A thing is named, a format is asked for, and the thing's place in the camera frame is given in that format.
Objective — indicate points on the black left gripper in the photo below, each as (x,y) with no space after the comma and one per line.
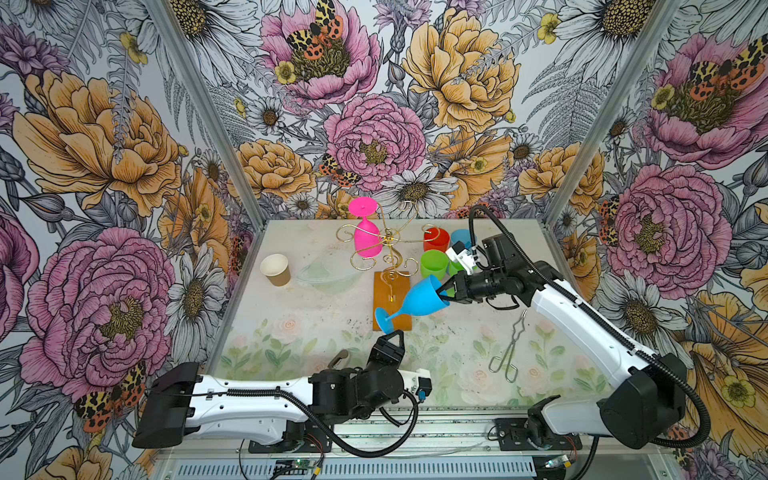
(391,352)

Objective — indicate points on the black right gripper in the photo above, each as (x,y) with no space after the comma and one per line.
(463,294)

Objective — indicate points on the blue wine glass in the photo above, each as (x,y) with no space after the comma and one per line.
(461,236)
(422,299)

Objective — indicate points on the green wine glass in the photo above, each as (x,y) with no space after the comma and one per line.
(454,267)
(434,263)

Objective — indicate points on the red wine glass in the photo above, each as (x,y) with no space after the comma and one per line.
(435,238)

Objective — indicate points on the pink wine glass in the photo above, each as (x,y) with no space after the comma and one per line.
(366,236)

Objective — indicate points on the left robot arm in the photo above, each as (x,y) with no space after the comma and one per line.
(185,403)

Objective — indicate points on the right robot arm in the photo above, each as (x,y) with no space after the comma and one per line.
(650,402)

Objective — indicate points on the small metal carabiner clip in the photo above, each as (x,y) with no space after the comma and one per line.
(340,360)

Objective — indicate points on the metal tongs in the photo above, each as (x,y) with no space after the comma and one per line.
(504,362)

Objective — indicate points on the brown paper cup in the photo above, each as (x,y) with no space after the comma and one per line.
(275,268)

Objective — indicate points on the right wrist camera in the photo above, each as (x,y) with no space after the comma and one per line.
(466,257)

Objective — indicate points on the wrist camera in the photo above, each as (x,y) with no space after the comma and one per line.
(466,257)
(422,386)

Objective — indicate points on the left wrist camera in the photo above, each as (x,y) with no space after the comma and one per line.
(422,386)

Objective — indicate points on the gold wire glass rack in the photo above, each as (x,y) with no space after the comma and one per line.
(392,270)

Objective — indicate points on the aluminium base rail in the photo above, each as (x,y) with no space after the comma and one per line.
(445,444)

